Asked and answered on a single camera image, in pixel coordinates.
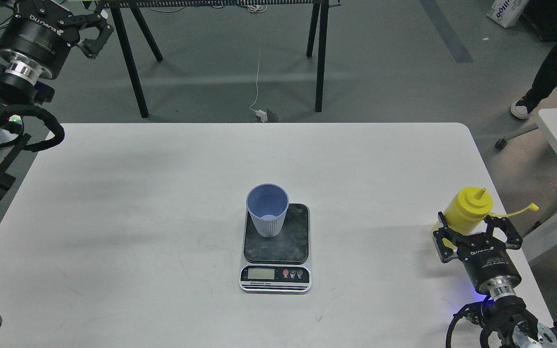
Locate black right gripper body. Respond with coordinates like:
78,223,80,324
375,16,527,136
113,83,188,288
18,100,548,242
457,244,522,296

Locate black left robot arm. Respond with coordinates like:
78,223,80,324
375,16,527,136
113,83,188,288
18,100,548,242
0,0,114,202

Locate person in black trousers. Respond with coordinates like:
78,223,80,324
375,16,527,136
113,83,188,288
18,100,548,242
511,0,557,120

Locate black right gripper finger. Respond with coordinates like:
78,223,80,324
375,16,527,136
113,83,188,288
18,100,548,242
432,212,467,263
482,215,523,251

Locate white cable with plug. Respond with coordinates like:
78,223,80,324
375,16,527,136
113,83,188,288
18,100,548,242
249,36,270,123

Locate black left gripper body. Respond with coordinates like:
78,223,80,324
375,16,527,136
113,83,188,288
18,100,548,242
0,10,79,80

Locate white printed box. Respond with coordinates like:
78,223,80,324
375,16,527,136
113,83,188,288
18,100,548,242
486,0,530,29

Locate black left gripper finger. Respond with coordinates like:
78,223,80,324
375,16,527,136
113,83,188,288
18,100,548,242
15,0,66,22
63,12,114,59

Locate black trestle leg table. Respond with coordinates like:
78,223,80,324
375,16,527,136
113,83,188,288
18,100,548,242
81,0,342,119

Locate yellow squeeze bottle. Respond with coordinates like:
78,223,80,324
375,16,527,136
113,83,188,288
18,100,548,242
442,187,539,235

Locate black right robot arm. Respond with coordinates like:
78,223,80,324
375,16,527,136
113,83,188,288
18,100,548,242
432,212,557,348

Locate blue ribbed plastic cup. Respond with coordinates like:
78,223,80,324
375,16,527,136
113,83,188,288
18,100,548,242
246,183,289,238

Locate black digital kitchen scale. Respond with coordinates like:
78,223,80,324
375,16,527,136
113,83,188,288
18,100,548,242
239,203,312,294

